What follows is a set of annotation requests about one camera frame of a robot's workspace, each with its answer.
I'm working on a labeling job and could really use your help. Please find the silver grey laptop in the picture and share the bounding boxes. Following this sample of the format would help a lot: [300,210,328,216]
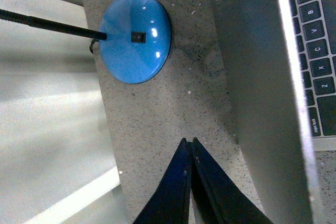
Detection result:
[211,0,328,223]

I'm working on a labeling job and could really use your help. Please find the blue desk lamp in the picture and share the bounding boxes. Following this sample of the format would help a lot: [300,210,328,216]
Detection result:
[1,0,172,84]

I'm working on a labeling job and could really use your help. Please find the black lamp power cable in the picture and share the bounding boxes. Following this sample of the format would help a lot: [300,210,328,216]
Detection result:
[88,38,100,54]

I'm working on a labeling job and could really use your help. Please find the white pleated curtain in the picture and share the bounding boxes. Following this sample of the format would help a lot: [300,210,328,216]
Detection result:
[0,0,129,224]

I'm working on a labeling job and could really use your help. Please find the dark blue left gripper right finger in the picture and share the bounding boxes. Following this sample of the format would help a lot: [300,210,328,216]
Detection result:
[191,138,272,223]

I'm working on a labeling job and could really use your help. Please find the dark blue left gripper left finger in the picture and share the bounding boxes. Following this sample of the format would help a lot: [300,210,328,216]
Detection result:
[134,138,191,223]

